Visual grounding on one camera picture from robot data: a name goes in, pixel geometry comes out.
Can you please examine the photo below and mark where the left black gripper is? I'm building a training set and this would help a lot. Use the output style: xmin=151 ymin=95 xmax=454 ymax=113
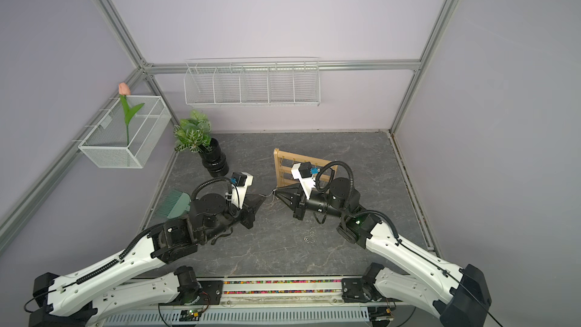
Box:
xmin=201 ymin=193 xmax=266 ymax=243

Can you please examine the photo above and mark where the wooden jewelry display stand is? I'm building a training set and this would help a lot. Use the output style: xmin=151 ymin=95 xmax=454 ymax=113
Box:
xmin=274 ymin=148 xmax=329 ymax=188

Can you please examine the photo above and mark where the gold earring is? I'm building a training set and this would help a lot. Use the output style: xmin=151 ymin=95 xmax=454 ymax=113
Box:
xmin=261 ymin=189 xmax=276 ymax=198

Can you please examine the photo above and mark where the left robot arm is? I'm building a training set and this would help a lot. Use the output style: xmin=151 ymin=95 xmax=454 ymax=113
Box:
xmin=26 ymin=173 xmax=266 ymax=326

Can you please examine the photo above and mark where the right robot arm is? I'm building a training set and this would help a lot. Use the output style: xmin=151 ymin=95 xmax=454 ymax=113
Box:
xmin=273 ymin=160 xmax=492 ymax=326

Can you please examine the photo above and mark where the black plant pot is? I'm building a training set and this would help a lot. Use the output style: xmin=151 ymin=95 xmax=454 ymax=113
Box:
xmin=199 ymin=138 xmax=229 ymax=177

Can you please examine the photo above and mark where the teal dustpan brush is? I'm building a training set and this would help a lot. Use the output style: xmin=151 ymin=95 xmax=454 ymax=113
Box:
xmin=153 ymin=190 xmax=191 ymax=220

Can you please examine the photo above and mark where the green artificial potted plant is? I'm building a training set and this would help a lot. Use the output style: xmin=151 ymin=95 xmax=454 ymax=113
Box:
xmin=173 ymin=110 xmax=213 ymax=153

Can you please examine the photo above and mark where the pink artificial tulip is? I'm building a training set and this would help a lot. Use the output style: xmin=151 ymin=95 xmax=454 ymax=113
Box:
xmin=118 ymin=83 xmax=145 ymax=146

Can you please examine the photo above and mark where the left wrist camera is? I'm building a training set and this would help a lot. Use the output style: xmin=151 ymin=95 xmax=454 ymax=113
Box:
xmin=230 ymin=172 xmax=254 ymax=210

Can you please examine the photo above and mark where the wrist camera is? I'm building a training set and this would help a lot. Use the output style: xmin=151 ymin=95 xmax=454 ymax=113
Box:
xmin=230 ymin=172 xmax=254 ymax=210
xmin=291 ymin=162 xmax=319 ymax=200

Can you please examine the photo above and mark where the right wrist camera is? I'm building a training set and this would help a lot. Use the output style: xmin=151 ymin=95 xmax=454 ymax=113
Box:
xmin=291 ymin=162 xmax=319 ymax=200

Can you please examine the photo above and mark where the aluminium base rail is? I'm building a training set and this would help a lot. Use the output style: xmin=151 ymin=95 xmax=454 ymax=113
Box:
xmin=90 ymin=274 xmax=473 ymax=310

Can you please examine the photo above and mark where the white wire wall shelf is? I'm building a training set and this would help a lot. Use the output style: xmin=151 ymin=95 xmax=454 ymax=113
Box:
xmin=183 ymin=57 xmax=321 ymax=107

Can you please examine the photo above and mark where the white cable duct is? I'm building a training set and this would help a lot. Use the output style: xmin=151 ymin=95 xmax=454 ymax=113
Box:
xmin=103 ymin=306 xmax=371 ymax=326

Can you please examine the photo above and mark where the white mesh wall basket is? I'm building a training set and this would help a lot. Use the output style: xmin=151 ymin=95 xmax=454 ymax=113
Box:
xmin=78 ymin=95 xmax=171 ymax=169

